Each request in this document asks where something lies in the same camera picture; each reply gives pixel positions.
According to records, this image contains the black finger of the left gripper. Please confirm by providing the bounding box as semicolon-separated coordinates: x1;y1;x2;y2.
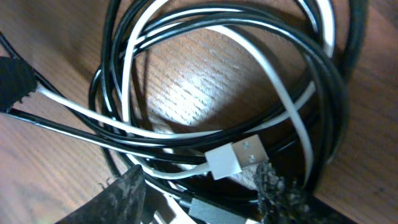
1;57;38;113

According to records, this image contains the white usb cable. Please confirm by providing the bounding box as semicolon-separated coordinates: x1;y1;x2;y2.
35;0;336;224

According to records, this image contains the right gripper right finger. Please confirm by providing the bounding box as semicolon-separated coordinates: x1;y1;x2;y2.
254;162;355;224

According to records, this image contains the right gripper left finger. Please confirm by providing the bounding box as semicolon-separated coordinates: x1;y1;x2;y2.
58;165;146;224

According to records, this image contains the black usb cable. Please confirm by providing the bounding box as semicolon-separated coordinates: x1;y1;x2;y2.
0;0;369;224

